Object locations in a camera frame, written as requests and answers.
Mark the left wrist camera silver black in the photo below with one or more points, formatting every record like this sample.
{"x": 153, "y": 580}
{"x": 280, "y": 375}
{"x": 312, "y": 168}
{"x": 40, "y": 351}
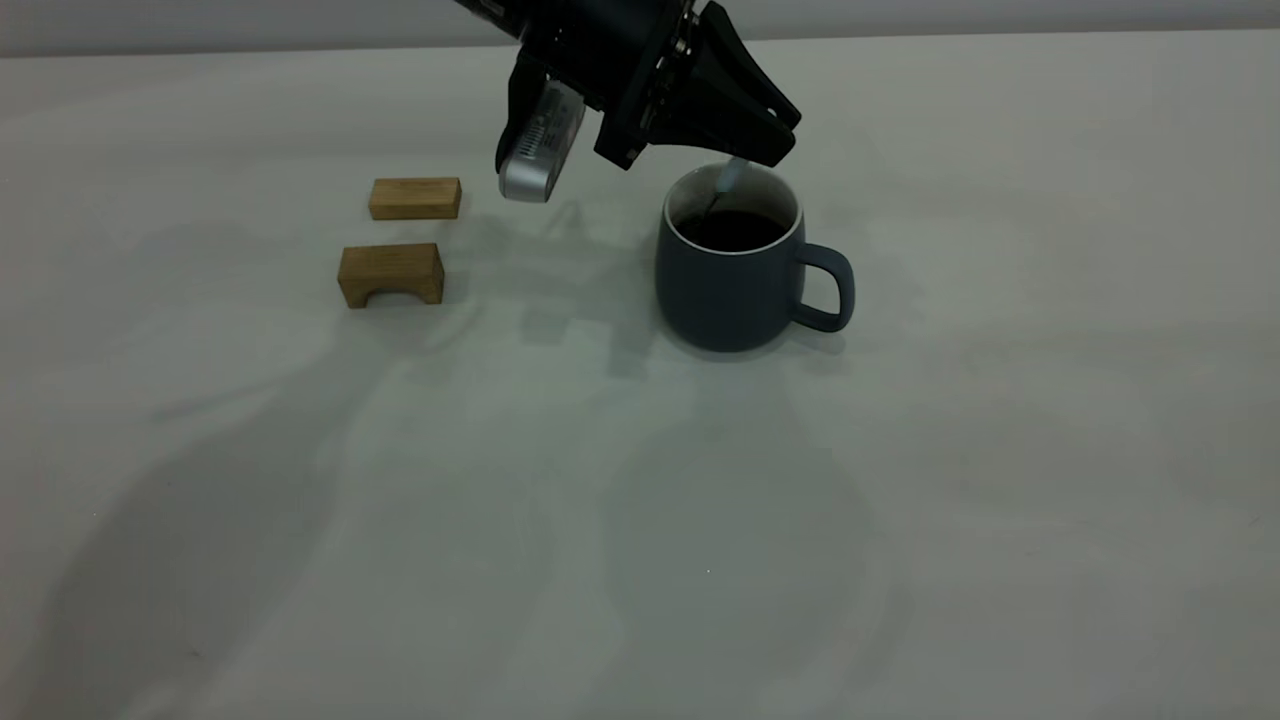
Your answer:
{"x": 540, "y": 150}

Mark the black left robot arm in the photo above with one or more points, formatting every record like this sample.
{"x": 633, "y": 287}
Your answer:
{"x": 490, "y": 10}

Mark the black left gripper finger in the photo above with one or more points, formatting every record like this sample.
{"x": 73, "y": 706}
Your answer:
{"x": 720, "y": 130}
{"x": 740, "y": 75}

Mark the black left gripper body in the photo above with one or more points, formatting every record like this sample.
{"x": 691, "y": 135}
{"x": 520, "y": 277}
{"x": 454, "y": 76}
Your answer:
{"x": 620, "y": 50}

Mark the dark grey ceramic cup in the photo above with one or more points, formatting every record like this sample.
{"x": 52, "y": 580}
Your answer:
{"x": 725, "y": 300}

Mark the arched wooden block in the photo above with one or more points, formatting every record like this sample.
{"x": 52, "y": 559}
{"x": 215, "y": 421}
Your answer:
{"x": 390, "y": 265}

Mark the rectangular wooden block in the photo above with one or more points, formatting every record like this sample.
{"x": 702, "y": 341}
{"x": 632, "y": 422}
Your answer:
{"x": 415, "y": 198}

